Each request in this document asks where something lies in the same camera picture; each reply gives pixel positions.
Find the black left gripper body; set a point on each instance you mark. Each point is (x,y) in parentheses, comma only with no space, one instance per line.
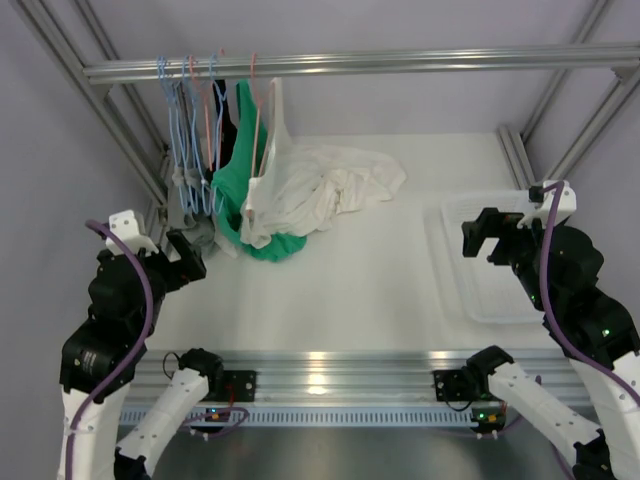
(172,275)

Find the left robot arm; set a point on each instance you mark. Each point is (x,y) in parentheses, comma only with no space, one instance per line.
(98,361)

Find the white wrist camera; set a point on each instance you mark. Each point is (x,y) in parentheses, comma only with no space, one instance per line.
(551,196)
(129,227)

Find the right aluminium frame post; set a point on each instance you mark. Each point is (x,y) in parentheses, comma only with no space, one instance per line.
(571,122)

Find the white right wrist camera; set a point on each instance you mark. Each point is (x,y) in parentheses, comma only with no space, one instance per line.
(551,196)

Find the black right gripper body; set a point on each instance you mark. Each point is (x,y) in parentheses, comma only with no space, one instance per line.
(514,245)

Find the aluminium hanging rail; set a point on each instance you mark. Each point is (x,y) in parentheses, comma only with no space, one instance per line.
(543,57)

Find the pink plastic hanger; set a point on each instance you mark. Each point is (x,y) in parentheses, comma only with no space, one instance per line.
(258,155)

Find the left aluminium frame post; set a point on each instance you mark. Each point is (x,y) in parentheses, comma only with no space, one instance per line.
(65,52)

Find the black garment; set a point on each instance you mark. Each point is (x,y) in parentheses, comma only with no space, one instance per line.
(226,129)

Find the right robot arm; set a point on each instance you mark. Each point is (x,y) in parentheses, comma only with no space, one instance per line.
(558,269)

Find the white tank top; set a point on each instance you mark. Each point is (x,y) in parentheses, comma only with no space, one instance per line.
(300,187)

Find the aluminium frame post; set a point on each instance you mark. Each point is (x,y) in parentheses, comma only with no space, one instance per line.
(65,52)
(571,122)

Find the green tank top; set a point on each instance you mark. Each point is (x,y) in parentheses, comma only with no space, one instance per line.
(232,183)

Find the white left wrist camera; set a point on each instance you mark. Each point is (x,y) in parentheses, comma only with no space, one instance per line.
(129,227)

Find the pink hanger behind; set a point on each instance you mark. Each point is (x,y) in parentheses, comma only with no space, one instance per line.
(204,98)

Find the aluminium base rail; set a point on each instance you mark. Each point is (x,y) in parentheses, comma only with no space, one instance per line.
(320,388)

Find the white plastic basket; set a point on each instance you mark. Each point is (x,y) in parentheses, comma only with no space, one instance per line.
(489,294)

